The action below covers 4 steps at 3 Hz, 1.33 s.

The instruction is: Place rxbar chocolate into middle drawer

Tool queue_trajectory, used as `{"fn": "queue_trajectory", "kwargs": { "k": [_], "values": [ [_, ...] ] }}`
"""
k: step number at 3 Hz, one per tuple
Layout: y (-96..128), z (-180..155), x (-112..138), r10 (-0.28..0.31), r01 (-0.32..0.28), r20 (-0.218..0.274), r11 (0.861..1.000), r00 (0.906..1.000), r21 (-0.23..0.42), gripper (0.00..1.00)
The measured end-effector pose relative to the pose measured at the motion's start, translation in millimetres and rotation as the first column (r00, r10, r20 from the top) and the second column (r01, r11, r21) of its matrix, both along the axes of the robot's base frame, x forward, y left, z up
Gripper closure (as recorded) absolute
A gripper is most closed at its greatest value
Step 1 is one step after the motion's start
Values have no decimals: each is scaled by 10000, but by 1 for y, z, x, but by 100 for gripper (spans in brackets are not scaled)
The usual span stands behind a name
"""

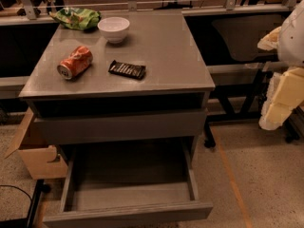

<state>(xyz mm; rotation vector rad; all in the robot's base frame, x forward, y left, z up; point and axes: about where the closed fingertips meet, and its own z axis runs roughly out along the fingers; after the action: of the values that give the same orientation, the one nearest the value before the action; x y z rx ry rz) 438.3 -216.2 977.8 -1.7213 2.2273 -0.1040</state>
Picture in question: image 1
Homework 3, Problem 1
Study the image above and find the black cable on floor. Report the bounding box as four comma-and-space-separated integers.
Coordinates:
0, 183, 34, 207

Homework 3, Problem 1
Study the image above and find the metal railing frame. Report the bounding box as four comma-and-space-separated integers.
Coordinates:
0, 0, 301, 24

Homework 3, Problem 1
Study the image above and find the white ceramic bowl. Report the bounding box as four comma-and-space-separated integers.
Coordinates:
98, 17, 130, 44

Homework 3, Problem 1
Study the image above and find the green chip bag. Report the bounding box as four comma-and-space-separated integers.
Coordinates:
49, 7, 102, 30

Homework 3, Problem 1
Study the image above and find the crushed orange soda can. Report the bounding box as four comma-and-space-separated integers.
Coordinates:
57, 46, 93, 80

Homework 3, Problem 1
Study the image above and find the black rxbar chocolate bar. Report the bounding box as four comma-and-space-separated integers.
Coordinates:
108, 60, 146, 80

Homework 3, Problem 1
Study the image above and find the brown cardboard box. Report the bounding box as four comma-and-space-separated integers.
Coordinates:
5, 108, 67, 180

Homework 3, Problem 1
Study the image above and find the open grey middle drawer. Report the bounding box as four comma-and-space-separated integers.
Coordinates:
44, 138, 213, 228

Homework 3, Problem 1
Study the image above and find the black table frame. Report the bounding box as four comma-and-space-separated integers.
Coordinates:
203, 60, 302, 149

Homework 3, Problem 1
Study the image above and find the cream foam-padded gripper finger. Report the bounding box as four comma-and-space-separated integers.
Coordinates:
257, 27, 281, 51
258, 67, 304, 130

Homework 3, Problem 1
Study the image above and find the grey drawer cabinet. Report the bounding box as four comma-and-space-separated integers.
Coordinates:
18, 9, 217, 182

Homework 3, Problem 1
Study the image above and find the closed grey upper drawer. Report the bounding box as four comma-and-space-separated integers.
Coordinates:
34, 109, 206, 144

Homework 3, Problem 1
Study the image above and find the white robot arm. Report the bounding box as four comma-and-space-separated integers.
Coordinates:
257, 1, 304, 130

